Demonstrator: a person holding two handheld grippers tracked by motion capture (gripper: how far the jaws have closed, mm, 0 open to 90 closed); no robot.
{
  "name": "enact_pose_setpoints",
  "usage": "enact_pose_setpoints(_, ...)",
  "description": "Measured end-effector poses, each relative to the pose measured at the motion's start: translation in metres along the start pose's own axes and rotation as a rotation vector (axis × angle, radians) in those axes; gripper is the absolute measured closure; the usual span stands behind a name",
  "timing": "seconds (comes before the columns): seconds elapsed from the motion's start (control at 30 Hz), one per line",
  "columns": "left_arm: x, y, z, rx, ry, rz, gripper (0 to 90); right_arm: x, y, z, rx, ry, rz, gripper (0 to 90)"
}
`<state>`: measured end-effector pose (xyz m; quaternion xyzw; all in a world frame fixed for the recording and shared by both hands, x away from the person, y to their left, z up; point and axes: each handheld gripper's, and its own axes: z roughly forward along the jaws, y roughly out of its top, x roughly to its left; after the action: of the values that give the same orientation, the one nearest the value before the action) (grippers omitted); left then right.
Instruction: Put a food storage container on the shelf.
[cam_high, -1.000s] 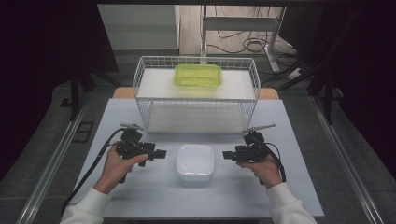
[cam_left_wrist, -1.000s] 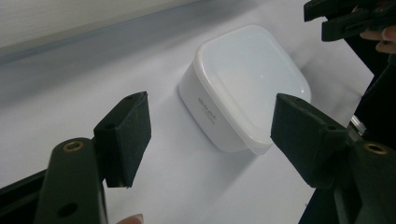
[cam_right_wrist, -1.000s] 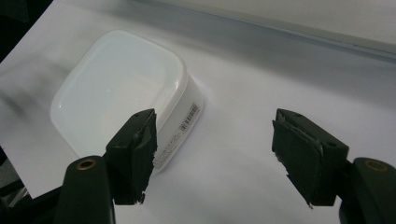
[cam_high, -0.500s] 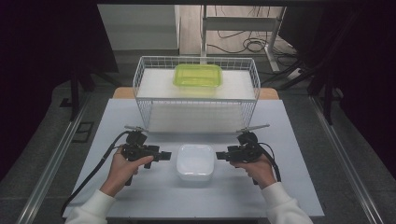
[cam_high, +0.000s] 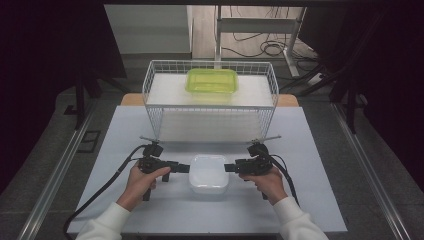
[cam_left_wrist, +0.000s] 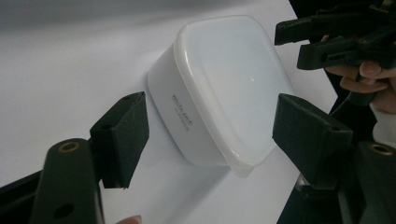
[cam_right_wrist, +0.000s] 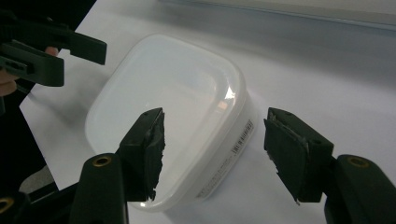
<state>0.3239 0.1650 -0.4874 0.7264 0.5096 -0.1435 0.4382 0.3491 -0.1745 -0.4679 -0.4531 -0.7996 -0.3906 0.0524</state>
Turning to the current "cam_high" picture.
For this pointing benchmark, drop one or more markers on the white metal desk frame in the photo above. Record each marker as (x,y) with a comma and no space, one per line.
(256,25)

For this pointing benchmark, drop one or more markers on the wooden table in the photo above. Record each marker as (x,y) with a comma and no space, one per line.
(131,99)

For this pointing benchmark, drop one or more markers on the white plastic container with lid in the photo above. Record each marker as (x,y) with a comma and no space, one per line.
(209,173)

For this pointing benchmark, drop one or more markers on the green plastic container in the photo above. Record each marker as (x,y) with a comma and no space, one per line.
(211,81)

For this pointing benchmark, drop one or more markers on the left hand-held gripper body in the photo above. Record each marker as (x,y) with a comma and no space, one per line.
(155,163)

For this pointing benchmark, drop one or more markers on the dark curtain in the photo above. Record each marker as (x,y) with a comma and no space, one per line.
(383,66)
(40,66)

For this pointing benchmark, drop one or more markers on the white power strip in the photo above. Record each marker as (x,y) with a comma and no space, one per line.
(315,79)

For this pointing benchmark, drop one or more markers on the person's right hand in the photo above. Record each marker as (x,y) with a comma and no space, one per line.
(270,186)

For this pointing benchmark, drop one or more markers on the person's left hand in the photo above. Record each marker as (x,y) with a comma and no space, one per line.
(140,186)

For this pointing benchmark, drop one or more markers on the metal floor rail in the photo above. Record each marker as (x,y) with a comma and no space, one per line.
(370,170)
(53,180)

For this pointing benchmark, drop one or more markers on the black stand leg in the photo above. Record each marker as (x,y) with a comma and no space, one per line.
(350,106)
(80,100)

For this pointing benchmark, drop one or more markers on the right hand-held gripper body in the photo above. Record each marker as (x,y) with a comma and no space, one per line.
(253,163)

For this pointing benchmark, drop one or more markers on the white cabinet panel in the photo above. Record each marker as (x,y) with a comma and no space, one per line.
(148,28)

